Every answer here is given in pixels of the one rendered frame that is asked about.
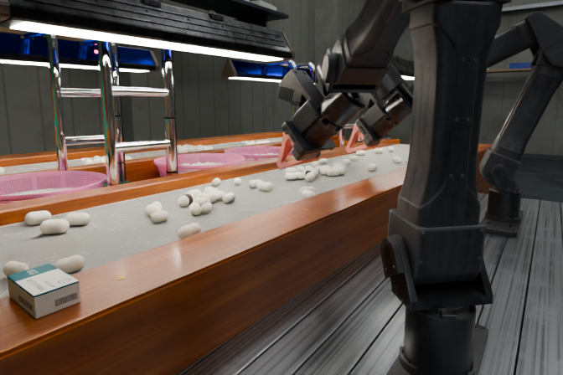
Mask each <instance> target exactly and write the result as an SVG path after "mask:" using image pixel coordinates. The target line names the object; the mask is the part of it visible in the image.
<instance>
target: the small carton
mask: <svg viewBox="0 0 563 375"><path fill-rule="evenodd" d="M7 278H8V292H9V296H10V297H11V298H12V299H13V300H15V301H16V302H17V303H18V304H19V305H21V307H22V308H24V309H25V310H26V311H27V312H28V313H30V314H31V315H32V316H33V317H34V318H36V319H38V318H40V317H42V316H46V315H48V314H51V313H53V312H56V311H59V310H61V309H64V308H66V307H68V306H72V305H74V304H77V303H79V302H80V286H79V281H78V280H77V279H75V278H74V277H72V276H70V275H68V274H66V273H65V272H64V271H62V270H60V269H58V268H56V267H55V266H53V265H52V264H46V265H41V266H38V267H35V268H32V269H29V270H24V271H21V272H18V273H15V274H12V275H8V277H7Z"/></svg>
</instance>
